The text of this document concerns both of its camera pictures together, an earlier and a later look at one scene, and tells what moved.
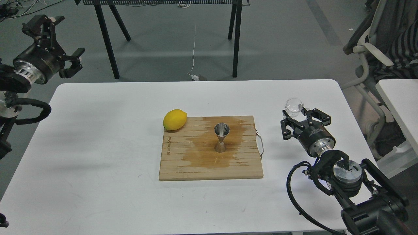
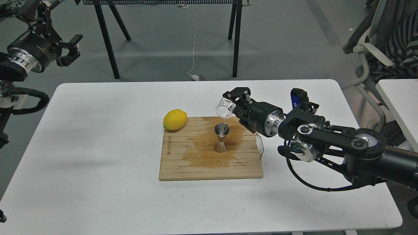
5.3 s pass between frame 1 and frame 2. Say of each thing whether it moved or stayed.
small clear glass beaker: moved
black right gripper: moved
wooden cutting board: stayed
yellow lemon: stayed
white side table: stayed
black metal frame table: stayed
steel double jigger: stayed
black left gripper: moved
